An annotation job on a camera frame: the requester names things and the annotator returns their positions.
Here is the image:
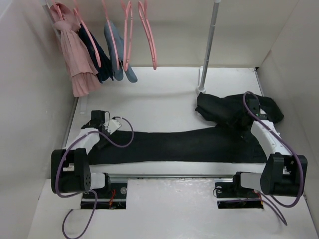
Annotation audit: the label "empty pink hanger left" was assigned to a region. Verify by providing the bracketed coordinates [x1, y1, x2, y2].
[120, 0, 133, 71]

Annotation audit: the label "black trousers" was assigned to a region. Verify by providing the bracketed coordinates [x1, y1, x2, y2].
[88, 92, 285, 166]

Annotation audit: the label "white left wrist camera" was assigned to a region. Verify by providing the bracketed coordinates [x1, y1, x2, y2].
[104, 119, 122, 135]

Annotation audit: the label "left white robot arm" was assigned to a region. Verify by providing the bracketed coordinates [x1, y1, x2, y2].
[51, 110, 120, 194]

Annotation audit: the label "pink pleated garment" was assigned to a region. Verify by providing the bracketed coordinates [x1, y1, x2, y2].
[59, 6, 101, 97]

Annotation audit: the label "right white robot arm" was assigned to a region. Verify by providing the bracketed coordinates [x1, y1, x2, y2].
[230, 98, 308, 198]

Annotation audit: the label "light blue denim garment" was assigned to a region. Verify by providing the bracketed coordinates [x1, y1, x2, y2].
[104, 21, 138, 83]

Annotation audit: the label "empty pink hanger right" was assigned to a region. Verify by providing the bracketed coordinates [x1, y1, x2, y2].
[138, 0, 158, 70]

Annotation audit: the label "pink hanger with denim garment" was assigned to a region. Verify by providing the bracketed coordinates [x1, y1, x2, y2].
[101, 0, 120, 70]

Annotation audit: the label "empty pink hanger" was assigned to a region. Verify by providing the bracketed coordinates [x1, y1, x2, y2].
[138, 0, 158, 70]
[120, 0, 133, 71]

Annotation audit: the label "grey metal rack pole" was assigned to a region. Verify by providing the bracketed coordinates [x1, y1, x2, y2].
[201, 0, 221, 86]

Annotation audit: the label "metal rail at table front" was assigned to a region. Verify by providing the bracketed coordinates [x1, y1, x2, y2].
[109, 173, 234, 179]

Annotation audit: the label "navy blue garment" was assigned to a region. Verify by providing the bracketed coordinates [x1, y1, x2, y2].
[77, 24, 114, 84]

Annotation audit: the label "pink hanger with navy garment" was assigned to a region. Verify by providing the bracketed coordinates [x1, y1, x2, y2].
[72, 0, 102, 68]

